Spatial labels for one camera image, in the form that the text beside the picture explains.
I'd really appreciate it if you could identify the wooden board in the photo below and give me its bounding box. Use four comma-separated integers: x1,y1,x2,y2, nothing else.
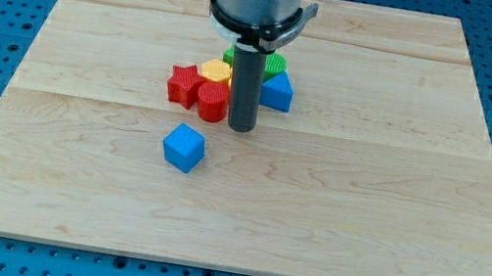
0,0,492,276

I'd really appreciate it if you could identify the blue triangle block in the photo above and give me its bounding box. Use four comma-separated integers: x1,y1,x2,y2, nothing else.
259,71,293,113

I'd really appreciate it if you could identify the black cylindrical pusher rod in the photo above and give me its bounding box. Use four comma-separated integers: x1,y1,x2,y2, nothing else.
228,44,267,133

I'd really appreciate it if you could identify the green round block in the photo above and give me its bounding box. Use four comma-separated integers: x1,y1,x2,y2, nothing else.
222,45,288,81

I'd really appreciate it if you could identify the yellow hexagon block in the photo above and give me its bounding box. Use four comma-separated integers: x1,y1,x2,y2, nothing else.
201,59,232,85

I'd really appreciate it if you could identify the blue cube block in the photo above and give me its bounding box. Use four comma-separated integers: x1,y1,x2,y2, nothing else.
162,123,205,173

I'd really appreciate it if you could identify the red cylinder block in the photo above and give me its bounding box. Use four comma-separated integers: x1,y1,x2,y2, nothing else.
197,81,231,123

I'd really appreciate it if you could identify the black clamp ring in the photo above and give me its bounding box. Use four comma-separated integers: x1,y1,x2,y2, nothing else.
201,0,321,62

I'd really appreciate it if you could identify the red star block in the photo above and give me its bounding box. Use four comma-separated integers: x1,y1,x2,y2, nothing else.
167,65,205,110

